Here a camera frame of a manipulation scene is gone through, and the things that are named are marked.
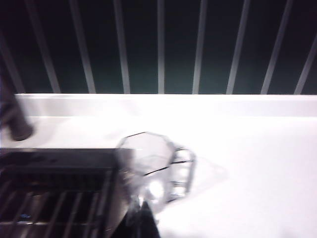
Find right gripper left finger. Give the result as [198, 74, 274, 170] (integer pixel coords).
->
[118, 202, 145, 238]

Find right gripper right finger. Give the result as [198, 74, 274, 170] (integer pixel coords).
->
[141, 200, 162, 238]

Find clear glass mug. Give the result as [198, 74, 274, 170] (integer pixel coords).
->
[115, 131, 198, 224]

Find dark metal gooseneck faucet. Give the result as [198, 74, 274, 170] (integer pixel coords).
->
[0, 69, 34, 141]

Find black slatted drain rack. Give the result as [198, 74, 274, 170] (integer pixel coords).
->
[0, 147, 136, 238]

